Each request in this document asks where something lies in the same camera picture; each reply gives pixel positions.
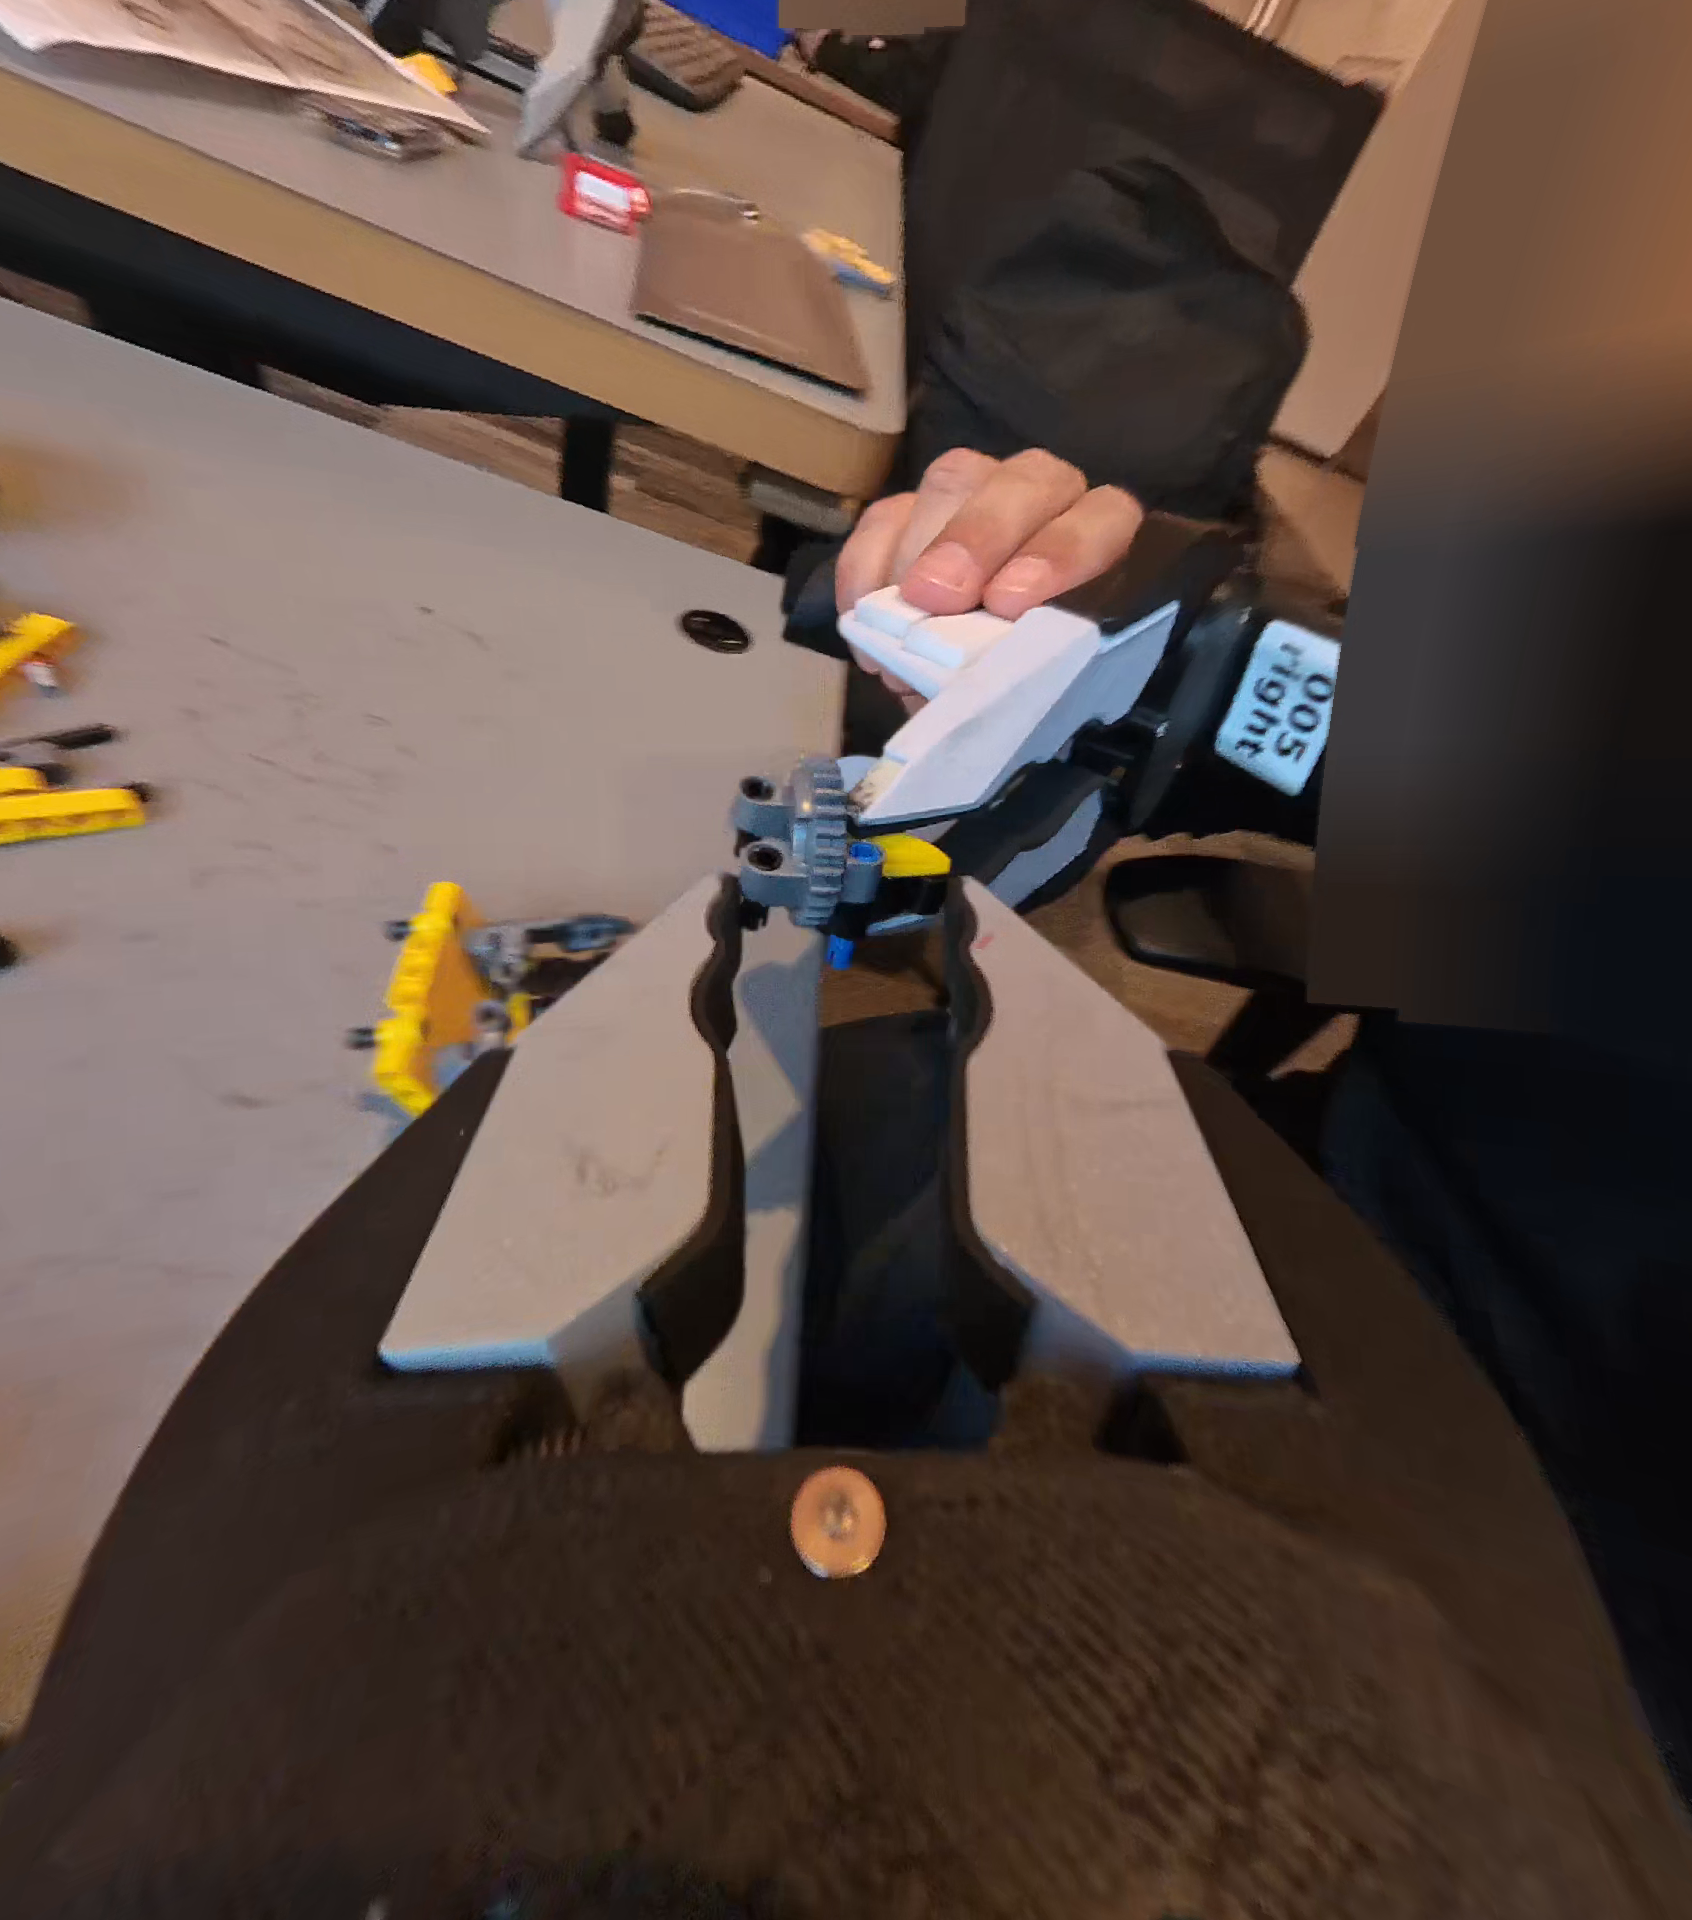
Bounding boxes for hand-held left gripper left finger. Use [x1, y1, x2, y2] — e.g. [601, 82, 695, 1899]
[377, 872, 750, 1389]

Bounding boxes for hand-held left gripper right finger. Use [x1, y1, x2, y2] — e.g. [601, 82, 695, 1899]
[942, 877, 1303, 1391]

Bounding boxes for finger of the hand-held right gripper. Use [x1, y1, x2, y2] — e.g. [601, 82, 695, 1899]
[857, 599, 1187, 823]
[953, 782, 1115, 913]

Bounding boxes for small yellow grey brick assembly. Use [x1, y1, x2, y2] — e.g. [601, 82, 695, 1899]
[350, 881, 637, 1120]

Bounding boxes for grey gear brick assembly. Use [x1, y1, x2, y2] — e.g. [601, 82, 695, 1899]
[730, 756, 960, 978]

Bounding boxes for person's right forearm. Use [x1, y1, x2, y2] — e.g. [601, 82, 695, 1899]
[901, 89, 1313, 524]

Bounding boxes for person's right hand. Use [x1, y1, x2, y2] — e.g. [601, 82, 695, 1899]
[834, 446, 1147, 617]

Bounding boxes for black office chair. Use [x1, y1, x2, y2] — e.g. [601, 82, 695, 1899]
[1099, 831, 1373, 1082]

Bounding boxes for person's legs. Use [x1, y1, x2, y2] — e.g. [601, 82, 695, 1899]
[800, 1004, 1692, 1920]

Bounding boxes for brown flat pad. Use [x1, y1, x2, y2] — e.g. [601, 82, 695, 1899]
[630, 194, 873, 395]

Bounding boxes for red and white small packet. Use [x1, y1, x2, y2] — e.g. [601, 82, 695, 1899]
[557, 149, 653, 234]

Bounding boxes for black keyboard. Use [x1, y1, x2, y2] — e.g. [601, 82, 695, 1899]
[628, 0, 754, 114]

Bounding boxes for grey angular toy figure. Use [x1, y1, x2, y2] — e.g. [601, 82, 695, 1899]
[516, 0, 646, 159]

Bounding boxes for white paper sheets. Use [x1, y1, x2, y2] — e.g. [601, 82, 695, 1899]
[0, 0, 491, 139]

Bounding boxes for tan desk with black frame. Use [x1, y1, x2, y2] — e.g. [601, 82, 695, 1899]
[0, 0, 911, 519]

